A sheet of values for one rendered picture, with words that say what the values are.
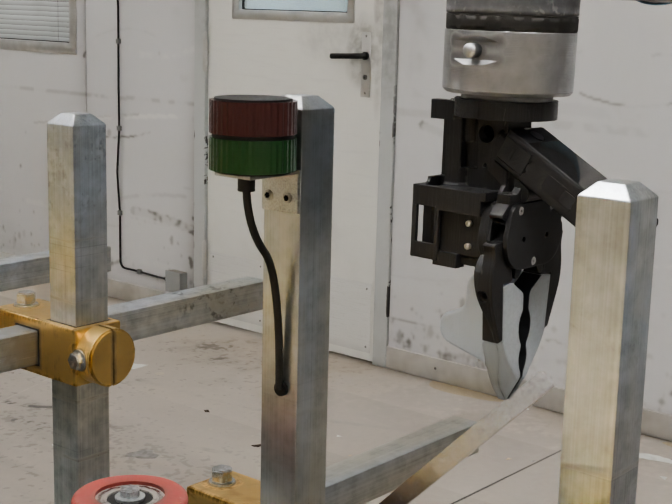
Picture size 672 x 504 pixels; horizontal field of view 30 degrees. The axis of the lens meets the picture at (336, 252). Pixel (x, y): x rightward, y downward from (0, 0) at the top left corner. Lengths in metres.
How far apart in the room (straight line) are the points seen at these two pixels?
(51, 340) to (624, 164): 2.85
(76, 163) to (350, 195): 3.36
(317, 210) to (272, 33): 3.72
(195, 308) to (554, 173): 0.50
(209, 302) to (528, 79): 0.51
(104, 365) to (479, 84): 0.42
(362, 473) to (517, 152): 0.34
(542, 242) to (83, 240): 0.40
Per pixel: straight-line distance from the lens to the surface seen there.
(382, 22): 4.26
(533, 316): 0.90
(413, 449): 1.12
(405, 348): 4.32
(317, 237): 0.89
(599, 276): 0.74
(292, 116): 0.84
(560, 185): 0.84
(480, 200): 0.85
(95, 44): 5.32
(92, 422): 1.12
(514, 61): 0.83
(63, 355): 1.09
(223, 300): 1.26
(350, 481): 1.05
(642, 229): 0.75
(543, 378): 0.90
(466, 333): 0.89
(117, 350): 1.08
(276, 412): 0.92
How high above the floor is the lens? 1.24
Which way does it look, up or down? 11 degrees down
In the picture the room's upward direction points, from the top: 1 degrees clockwise
